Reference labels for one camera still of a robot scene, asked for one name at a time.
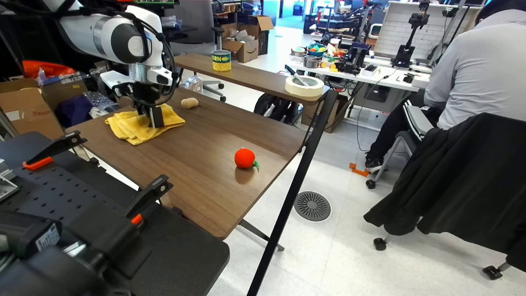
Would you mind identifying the beige brown oval object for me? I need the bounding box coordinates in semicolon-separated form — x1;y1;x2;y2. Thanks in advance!
181;97;199;110

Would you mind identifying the white tape roll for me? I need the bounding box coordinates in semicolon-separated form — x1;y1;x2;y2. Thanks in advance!
284;76;324;99

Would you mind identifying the red orange ball toy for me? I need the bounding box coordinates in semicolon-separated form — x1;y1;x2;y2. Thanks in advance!
233;148;258;169

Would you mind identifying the black jacket on chair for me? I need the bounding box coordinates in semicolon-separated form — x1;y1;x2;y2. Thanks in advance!
365;113;526;271

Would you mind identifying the black perforated cart tray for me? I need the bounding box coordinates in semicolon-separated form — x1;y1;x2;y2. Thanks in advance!
0;132;230;296

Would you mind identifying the round floor drain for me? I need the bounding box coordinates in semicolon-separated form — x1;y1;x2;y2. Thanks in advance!
294;191;330;222

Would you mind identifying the person in grey shirt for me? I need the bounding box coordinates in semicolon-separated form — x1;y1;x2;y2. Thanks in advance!
363;0;526;171

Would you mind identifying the orange black clamp left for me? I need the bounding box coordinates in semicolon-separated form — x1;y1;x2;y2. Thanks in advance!
23;132;85;173

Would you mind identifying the orange black clamp right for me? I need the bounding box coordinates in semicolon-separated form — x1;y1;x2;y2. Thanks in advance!
87;173;176;265

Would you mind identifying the cardboard box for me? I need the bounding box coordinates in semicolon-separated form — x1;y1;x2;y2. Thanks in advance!
222;15;274;62

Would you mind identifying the black diagonal table leg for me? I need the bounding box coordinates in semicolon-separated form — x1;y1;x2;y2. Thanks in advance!
246;90;337;296

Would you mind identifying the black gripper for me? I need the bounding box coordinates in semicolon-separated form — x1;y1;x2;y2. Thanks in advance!
128;82;171;128

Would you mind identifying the yellow towel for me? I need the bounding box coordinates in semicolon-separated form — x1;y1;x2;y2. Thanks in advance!
105;104;186;146

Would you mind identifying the yellow green can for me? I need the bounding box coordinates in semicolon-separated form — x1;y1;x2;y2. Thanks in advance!
212;49;232;72

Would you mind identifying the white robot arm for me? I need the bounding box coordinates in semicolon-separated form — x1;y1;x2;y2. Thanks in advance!
43;0;176;128

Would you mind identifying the cluttered white desk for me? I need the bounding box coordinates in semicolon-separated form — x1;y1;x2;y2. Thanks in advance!
289;56;431;92

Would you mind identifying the orange black clamp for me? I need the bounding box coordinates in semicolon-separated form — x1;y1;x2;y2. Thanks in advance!
23;132;85;173
87;173;176;265

